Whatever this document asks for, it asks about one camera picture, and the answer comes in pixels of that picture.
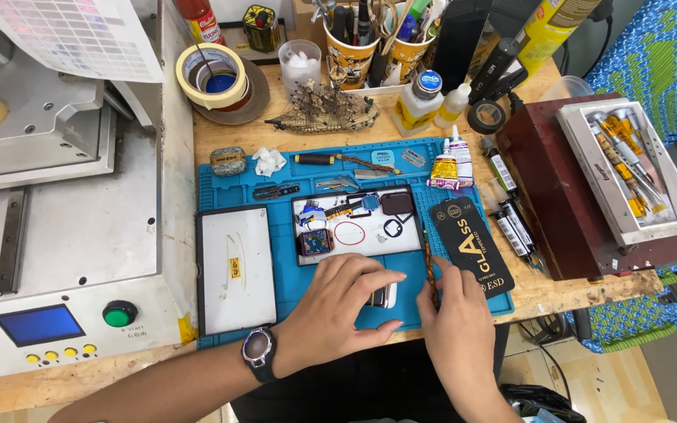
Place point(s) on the person's right hand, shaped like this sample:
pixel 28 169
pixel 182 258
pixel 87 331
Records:
pixel 459 329

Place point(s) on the person's left hand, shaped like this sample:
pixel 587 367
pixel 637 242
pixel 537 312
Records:
pixel 327 311

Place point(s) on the small silver smartwatch body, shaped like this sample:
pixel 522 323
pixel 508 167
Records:
pixel 387 295

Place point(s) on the brown patterned slim hand tool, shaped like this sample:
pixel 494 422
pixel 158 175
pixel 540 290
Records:
pixel 428 255

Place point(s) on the blue silicone repair mat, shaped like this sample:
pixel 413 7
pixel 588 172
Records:
pixel 303 282

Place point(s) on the red smartwatch case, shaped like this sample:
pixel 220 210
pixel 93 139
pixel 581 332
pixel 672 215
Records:
pixel 315 242

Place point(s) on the black round wristwatch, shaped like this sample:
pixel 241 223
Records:
pixel 258 349

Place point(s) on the person's dark clothing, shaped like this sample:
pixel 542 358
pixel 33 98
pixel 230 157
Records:
pixel 362 382

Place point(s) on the white parts tray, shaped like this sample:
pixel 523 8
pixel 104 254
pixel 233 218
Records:
pixel 368 244

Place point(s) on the black tempered glass packet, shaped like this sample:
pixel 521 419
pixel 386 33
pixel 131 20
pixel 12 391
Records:
pixel 473 247

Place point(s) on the blue and white watch part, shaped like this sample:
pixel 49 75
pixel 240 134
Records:
pixel 310 214

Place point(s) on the yellow sticker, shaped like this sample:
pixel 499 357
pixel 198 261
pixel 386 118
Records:
pixel 234 268

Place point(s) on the black glue syringe white label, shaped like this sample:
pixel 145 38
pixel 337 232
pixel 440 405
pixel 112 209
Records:
pixel 512 235
pixel 520 226

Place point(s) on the black plastic bag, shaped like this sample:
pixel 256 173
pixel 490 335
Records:
pixel 541 402

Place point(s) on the small blue watch part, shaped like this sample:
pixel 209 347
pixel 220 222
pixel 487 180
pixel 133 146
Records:
pixel 371 203

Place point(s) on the metal tweezers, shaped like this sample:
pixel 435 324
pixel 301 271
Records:
pixel 338 184

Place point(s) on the dark square watch screen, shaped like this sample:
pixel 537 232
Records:
pixel 397 203

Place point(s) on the flat metal blade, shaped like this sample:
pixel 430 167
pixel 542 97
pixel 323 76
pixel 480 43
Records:
pixel 371 174

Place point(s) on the crumpled white tissue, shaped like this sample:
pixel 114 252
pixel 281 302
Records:
pixel 269 161

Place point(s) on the yellow glue tube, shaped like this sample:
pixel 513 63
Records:
pixel 444 167

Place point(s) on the dark red box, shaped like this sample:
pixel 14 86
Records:
pixel 550 194

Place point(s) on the black glue syringe green label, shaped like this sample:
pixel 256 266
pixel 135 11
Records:
pixel 501 170

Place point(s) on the small blue card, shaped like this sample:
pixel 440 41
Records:
pixel 382 157

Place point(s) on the white glue tube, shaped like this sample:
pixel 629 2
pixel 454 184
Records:
pixel 462 156

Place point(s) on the razor blade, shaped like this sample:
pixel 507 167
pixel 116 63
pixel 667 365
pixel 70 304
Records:
pixel 413 158

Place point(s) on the small mossy patterned tin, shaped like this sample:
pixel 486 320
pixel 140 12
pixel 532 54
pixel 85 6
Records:
pixel 228 161

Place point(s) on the wooden model ship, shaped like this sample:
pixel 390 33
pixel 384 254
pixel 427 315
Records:
pixel 327 111

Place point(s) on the white open box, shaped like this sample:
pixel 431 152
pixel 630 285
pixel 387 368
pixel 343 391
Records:
pixel 597 182

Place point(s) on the black tape roll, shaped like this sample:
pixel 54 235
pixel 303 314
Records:
pixel 475 117

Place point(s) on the white bottle with blue cap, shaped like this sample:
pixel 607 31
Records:
pixel 415 109

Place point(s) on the small white squeeze bottle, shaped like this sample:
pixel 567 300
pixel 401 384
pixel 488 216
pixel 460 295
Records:
pixel 451 106

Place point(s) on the brown round disc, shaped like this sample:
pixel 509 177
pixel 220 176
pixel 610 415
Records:
pixel 259 97

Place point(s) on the brown tape roll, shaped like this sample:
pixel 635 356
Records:
pixel 243 97

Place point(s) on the heap of glue tubes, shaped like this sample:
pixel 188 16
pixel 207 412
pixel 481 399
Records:
pixel 623 153

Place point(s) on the clear cup with cotton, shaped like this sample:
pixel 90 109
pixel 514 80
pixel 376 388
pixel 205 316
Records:
pixel 299 67

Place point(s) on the yellow paper cup with figures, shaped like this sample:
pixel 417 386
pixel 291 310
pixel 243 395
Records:
pixel 350 62

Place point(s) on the black handheld device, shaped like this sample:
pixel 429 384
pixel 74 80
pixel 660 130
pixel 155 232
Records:
pixel 494 70

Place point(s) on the clear plastic container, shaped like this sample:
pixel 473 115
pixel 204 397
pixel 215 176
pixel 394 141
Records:
pixel 567 88

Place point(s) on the grey machine with blue screen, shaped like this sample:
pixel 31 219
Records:
pixel 68 235

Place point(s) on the cream masking tape roll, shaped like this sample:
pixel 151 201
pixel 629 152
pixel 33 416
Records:
pixel 188 70

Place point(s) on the black box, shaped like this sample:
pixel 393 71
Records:
pixel 459 41

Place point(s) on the small black and yellow tin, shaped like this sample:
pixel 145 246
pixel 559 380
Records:
pixel 261 29

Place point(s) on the bunch of tools in cups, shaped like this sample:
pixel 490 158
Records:
pixel 365 20

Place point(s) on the yellow spray can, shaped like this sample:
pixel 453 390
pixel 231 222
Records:
pixel 547 32

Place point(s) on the red sauce bottle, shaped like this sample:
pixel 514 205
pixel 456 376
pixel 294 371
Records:
pixel 200 20

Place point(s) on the blue and green woven chair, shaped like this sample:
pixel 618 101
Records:
pixel 656 64

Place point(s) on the printed colour chart sheet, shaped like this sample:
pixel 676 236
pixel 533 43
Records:
pixel 74 35

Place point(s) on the white tray with black frame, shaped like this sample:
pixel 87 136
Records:
pixel 235 294

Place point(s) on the black metal bracket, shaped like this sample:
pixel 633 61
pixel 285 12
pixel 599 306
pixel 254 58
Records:
pixel 277 191

